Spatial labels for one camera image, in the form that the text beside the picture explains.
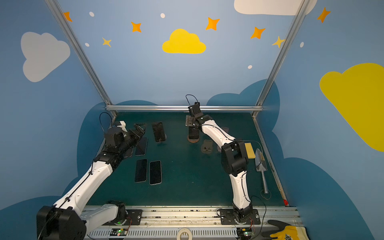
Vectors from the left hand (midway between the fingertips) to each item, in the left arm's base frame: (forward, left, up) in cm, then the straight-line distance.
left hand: (146, 128), depth 79 cm
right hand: (+17, -26, -9) cm, 33 cm away
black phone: (+12, -2, -18) cm, 22 cm away
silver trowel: (-9, -69, -25) cm, 74 cm away
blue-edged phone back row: (-12, +8, -29) cm, 33 cm away
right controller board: (-43, -51, -26) cm, 72 cm away
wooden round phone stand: (+10, -25, -25) cm, 37 cm away
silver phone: (-15, -3, -23) cm, 28 cm away
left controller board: (-44, +10, -26) cm, 52 cm away
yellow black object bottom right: (-43, -70, -23) cm, 85 cm away
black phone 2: (+12, -25, -19) cm, 34 cm away
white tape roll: (-43, -21, -25) cm, 53 cm away
